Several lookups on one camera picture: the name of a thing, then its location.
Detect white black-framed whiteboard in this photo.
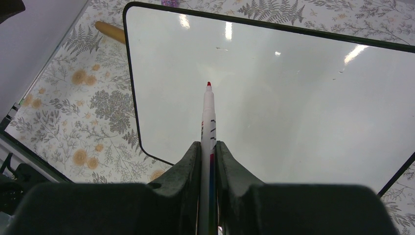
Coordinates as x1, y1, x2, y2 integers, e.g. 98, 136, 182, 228
123, 2, 415, 195

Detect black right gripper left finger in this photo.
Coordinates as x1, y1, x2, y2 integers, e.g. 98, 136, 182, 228
147, 141, 201, 235

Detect red whiteboard marker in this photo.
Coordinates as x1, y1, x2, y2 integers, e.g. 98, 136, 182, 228
197, 82, 218, 235

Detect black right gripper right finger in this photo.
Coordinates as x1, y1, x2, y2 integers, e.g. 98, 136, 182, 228
216, 141, 264, 235

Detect wooden rolling pin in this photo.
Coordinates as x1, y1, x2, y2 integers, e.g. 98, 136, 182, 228
94, 21, 126, 45

